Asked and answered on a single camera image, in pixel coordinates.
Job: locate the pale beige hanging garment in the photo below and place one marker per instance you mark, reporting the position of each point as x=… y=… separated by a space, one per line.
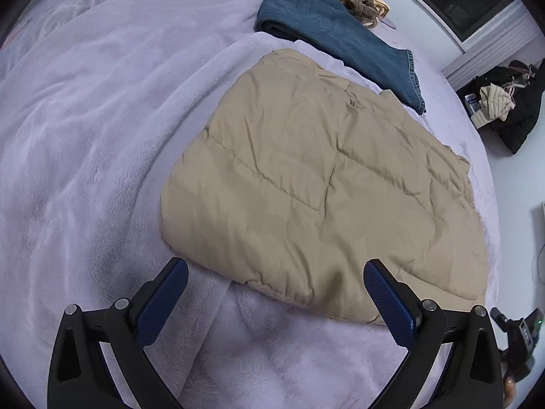
x=494 y=102

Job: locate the small purple cloth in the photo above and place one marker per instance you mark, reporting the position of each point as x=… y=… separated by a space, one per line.
x=388 y=24

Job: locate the folded blue jeans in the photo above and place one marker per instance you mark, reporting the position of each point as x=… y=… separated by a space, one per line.
x=340 y=30

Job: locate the grey pleated curtain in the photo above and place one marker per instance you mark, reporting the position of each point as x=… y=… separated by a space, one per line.
x=498 y=30

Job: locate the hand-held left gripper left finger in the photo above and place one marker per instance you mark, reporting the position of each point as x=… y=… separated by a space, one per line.
x=164 y=302

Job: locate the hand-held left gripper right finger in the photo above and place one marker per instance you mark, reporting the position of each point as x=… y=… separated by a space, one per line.
x=389 y=306

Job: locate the black hanging coat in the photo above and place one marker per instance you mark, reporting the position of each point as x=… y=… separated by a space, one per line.
x=521 y=123

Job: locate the lavender plush blanket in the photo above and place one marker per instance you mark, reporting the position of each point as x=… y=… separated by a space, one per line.
x=106 y=136

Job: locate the person's right hand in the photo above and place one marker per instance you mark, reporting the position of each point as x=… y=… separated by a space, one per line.
x=509 y=391

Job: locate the beige puffer jacket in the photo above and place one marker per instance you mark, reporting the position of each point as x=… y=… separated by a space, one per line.
x=306 y=179

